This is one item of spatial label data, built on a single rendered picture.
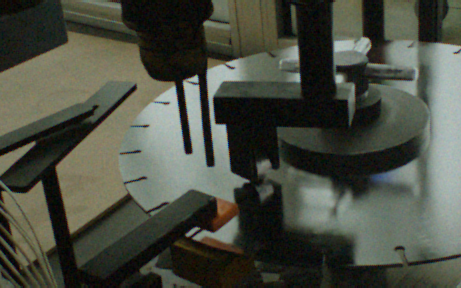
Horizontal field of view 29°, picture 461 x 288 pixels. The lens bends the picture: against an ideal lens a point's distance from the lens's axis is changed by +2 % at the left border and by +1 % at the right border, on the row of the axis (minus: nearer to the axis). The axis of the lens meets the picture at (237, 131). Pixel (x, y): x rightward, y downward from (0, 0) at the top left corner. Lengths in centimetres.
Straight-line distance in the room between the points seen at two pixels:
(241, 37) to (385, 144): 71
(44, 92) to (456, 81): 71
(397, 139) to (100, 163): 52
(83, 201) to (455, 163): 50
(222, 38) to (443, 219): 82
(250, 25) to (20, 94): 34
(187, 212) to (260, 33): 78
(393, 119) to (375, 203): 9
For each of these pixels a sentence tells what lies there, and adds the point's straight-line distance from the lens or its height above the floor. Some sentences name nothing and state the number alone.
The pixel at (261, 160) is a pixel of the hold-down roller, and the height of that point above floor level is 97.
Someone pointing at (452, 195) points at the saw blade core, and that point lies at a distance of 55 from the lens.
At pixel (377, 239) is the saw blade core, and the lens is 51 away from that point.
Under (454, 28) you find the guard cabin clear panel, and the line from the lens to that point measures 111.
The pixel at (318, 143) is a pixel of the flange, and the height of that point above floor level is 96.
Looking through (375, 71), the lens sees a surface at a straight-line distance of 60.
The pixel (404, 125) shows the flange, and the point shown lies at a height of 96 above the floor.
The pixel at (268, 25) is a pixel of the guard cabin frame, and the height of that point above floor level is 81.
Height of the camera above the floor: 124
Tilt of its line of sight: 27 degrees down
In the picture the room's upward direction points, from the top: 6 degrees counter-clockwise
